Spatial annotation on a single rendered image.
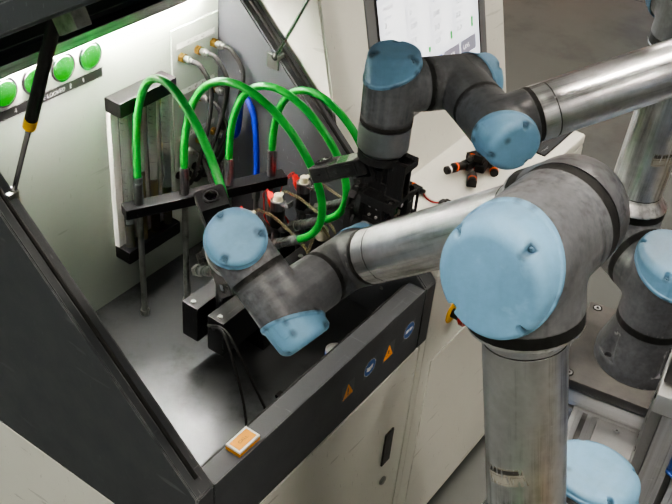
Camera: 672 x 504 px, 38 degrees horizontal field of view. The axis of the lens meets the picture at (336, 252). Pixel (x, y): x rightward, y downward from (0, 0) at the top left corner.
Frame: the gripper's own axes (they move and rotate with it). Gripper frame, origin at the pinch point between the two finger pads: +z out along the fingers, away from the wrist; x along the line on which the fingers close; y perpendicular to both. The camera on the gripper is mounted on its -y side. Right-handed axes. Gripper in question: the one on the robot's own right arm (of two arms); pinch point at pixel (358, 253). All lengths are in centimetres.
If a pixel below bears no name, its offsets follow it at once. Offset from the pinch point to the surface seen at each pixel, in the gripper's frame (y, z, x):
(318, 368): -5.4, 28.3, -0.1
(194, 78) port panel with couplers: -56, -1, 24
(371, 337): -2.8, 28.3, 12.7
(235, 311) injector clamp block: -24.0, 25.3, -0.7
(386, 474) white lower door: -2, 79, 27
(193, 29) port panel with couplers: -56, -11, 24
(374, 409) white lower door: -2, 50, 17
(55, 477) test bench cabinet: -36, 49, -35
